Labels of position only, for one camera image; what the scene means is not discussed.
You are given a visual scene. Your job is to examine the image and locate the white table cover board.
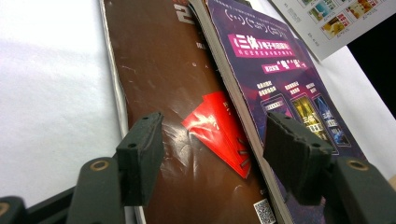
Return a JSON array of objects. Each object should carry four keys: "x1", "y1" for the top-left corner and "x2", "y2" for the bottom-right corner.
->
[{"x1": 0, "y1": 0, "x2": 396, "y2": 208}]

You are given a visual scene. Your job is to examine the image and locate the white picture grid book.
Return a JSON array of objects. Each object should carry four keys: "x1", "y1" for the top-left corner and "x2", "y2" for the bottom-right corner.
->
[{"x1": 269, "y1": 0, "x2": 396, "y2": 62}]

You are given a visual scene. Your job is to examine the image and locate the dark glossy magazine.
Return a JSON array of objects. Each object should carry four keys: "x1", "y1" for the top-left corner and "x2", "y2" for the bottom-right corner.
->
[{"x1": 98, "y1": 0, "x2": 283, "y2": 224}]

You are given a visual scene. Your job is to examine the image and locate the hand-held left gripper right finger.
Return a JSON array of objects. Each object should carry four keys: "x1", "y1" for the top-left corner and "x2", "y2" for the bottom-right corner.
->
[{"x1": 262, "y1": 111, "x2": 396, "y2": 224}]

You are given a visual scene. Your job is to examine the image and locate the purple and brown cover book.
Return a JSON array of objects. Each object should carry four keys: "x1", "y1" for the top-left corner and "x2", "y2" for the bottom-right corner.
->
[
  {"x1": 188, "y1": 0, "x2": 295, "y2": 224},
  {"x1": 194, "y1": 0, "x2": 368, "y2": 224}
]

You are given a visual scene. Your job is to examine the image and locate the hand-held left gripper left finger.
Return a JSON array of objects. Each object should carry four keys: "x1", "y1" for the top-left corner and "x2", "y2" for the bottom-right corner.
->
[{"x1": 66, "y1": 111, "x2": 165, "y2": 224}]

